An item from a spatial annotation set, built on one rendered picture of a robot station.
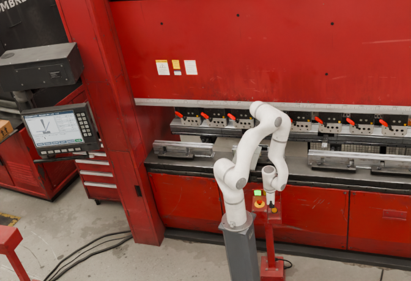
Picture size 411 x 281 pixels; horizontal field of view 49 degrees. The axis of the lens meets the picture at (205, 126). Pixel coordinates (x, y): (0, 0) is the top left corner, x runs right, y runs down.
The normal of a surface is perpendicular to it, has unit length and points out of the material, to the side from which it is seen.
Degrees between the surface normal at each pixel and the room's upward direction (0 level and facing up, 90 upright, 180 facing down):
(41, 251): 0
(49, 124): 90
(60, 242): 0
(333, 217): 90
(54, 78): 90
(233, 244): 90
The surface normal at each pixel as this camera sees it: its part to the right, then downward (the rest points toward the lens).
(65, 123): -0.02, 0.55
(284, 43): -0.29, 0.56
